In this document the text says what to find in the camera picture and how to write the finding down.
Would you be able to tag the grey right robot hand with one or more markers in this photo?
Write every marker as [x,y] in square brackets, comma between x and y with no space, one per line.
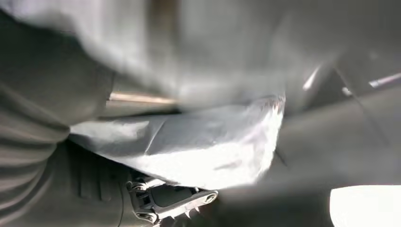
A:
[47,78]

